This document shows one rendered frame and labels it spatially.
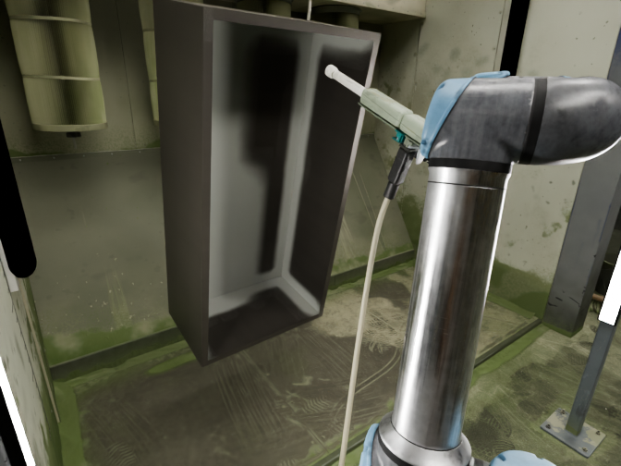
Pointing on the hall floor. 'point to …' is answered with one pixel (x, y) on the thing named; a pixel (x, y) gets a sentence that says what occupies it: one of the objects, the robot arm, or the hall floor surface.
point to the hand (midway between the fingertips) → (407, 139)
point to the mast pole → (590, 377)
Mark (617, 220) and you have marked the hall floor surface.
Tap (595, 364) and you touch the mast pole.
